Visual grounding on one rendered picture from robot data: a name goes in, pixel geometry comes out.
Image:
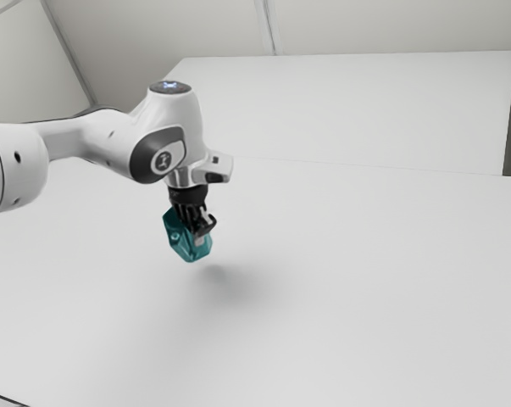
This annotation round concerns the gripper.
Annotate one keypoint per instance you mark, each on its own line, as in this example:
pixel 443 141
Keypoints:
pixel 188 200

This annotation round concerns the teal faceted mug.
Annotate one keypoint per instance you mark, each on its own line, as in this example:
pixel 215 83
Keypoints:
pixel 183 241

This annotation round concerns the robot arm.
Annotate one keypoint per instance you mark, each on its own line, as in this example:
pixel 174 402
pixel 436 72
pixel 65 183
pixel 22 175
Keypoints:
pixel 90 135

